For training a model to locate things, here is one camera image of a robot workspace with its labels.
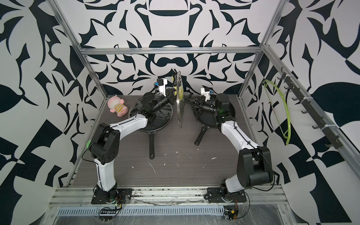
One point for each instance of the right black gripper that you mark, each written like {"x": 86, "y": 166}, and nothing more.
{"x": 200, "y": 104}

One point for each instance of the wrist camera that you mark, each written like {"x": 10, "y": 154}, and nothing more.
{"x": 206, "y": 93}
{"x": 160, "y": 86}

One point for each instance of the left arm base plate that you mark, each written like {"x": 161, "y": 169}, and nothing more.
{"x": 113, "y": 196}

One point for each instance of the green hoop on wall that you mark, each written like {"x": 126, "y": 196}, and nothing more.
{"x": 281, "y": 112}

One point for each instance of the right black frying pan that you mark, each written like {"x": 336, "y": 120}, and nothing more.
{"x": 209, "y": 121}

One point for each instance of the glass pot lid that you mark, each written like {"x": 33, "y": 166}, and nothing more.
{"x": 163, "y": 116}
{"x": 180, "y": 101}

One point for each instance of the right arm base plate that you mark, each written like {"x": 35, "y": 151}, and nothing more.
{"x": 220, "y": 195}

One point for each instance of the pink plush toy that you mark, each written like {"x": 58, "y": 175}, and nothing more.
{"x": 116, "y": 105}

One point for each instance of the black wall hook rail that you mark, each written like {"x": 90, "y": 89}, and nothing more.
{"x": 313, "y": 109}

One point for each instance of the black frying pan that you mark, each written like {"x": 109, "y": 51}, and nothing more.
{"x": 151, "y": 136}
{"x": 209, "y": 121}

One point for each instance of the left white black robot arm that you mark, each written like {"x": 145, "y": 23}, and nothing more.
{"x": 104, "y": 147}

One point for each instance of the yellow microfiber cloth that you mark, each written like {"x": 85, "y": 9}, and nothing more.
{"x": 177, "y": 83}

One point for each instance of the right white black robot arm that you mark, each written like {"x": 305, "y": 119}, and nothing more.
{"x": 254, "y": 165}

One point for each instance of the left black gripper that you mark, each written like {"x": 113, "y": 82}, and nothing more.
{"x": 169, "y": 98}

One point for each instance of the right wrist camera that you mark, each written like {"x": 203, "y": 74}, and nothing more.
{"x": 206, "y": 93}

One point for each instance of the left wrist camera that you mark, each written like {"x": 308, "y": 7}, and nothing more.
{"x": 160, "y": 86}

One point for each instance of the left black frying pan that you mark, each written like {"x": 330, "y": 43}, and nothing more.
{"x": 151, "y": 136}

